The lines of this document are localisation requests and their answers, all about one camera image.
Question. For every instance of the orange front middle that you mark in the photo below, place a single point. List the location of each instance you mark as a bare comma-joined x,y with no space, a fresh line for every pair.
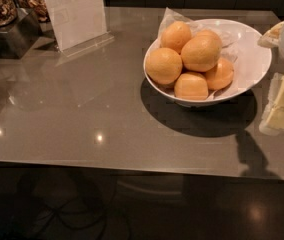
191,86

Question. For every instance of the dark metal food stand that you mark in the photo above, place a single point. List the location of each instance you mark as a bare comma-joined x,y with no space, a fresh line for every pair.
19,36

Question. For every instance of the white paper bowl liner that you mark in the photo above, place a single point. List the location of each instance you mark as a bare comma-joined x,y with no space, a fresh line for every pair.
230,34

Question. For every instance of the orange centre top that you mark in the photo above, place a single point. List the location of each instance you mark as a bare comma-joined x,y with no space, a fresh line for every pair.
201,53

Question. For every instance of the bowl of nuts back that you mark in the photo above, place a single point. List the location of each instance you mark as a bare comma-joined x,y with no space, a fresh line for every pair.
33,2

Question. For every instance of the clear acrylic sign holder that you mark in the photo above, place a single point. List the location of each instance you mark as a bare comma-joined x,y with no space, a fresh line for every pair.
78,25

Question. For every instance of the orange right lower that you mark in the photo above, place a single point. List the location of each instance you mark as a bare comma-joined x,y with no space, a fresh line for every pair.
221,75

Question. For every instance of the orange back left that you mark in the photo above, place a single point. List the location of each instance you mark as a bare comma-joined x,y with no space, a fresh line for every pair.
176,36

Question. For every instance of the orange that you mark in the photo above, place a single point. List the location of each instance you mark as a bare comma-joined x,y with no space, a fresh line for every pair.
201,53
211,34
191,86
221,75
163,65
176,36

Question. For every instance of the orange front left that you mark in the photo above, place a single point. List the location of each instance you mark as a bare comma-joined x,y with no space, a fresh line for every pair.
163,65

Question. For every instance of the orange back right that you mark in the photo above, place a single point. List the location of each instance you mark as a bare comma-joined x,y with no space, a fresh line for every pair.
211,34

